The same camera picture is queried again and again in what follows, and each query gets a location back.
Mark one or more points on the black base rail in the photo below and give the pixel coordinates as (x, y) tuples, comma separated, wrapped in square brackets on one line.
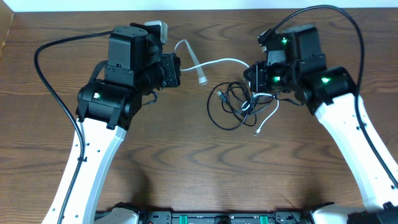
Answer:
[(129, 213)]

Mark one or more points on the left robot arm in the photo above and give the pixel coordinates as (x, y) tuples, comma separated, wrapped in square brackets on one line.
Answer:
[(136, 66)]

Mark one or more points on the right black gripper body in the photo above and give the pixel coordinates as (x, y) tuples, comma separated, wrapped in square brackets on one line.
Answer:
[(267, 78)]

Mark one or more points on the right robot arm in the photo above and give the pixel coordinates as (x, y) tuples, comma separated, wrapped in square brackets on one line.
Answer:
[(295, 63)]

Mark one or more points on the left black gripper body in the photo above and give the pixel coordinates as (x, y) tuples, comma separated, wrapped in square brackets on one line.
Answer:
[(171, 70)]

